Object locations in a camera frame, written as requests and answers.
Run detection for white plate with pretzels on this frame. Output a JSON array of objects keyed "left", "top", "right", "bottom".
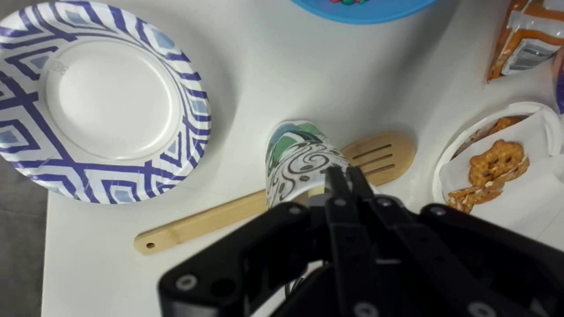
[{"left": 430, "top": 101, "right": 564, "bottom": 237}]

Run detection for blue patterned paper plate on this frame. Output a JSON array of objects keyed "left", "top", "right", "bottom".
[{"left": 0, "top": 0, "right": 214, "bottom": 207}]

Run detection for brown pretzels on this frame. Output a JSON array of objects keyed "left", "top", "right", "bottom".
[{"left": 445, "top": 115, "right": 531, "bottom": 215}]

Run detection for orange snack bag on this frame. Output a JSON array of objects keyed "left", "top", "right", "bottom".
[{"left": 485, "top": 0, "right": 564, "bottom": 83}]

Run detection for blue plastic bowl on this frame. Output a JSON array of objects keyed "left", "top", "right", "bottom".
[{"left": 289, "top": 0, "right": 439, "bottom": 27}]

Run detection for blue snack bag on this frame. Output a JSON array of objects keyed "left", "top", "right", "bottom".
[{"left": 554, "top": 55, "right": 564, "bottom": 115}]

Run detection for swirl patterned paper coffee cup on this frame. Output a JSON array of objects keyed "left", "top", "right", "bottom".
[{"left": 265, "top": 120, "right": 355, "bottom": 208}]

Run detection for wooden slotted spatula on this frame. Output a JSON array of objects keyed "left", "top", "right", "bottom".
[{"left": 133, "top": 129, "right": 418, "bottom": 258}]

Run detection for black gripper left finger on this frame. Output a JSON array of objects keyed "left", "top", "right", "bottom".
[{"left": 157, "top": 166, "right": 356, "bottom": 317}]

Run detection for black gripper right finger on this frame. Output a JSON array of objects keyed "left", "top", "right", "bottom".
[{"left": 346, "top": 166, "right": 564, "bottom": 317}]

